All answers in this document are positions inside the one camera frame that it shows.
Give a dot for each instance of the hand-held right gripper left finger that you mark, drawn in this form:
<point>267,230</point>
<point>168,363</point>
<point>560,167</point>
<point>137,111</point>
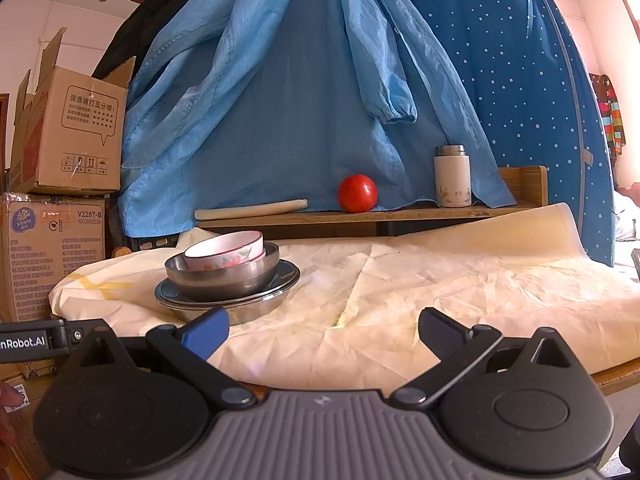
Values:
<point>207,332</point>

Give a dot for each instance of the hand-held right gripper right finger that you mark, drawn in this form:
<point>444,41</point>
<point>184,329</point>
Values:
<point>442,332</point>

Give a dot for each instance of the deep stainless steel bowl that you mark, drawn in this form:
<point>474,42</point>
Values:
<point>225,282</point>

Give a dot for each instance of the white ceramic bowl red rim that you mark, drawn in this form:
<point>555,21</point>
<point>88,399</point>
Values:
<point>262,256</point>
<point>220,250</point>

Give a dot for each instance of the person's left hand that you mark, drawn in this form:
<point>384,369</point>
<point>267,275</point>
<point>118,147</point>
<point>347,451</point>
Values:
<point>9,410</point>

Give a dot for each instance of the small cardboard box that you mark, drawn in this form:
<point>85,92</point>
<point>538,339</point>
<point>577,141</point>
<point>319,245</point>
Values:
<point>30,373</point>

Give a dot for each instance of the cream table cloth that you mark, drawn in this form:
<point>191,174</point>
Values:
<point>475,285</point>

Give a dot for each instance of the printed cardboard box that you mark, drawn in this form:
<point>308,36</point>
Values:
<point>50,260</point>

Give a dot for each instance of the black plastic crate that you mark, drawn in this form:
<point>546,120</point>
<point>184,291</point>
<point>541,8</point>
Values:
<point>150,244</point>

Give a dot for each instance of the wooden shelf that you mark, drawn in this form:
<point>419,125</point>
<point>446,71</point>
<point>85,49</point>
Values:
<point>400,215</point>

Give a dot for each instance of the white rolled stick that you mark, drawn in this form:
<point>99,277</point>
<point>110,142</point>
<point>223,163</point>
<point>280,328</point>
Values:
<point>250,209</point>

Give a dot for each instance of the white thermos bottle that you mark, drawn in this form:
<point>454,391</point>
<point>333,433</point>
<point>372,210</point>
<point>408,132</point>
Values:
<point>452,177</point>

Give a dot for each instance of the red tomato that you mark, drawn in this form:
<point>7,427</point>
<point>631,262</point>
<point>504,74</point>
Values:
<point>357,193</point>

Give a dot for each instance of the open cardboard box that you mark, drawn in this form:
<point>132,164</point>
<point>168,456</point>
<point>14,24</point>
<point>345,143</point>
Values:
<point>75,125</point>

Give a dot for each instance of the light blue coat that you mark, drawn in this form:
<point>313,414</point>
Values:
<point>300,85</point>

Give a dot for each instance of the colourful striped cloth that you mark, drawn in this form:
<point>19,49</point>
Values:
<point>612,115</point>

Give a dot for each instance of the blue polka dot fabric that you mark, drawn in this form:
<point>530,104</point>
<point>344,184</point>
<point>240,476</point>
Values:
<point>525,60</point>

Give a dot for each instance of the black garment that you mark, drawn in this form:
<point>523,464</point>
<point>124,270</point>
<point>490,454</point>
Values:
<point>150,20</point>

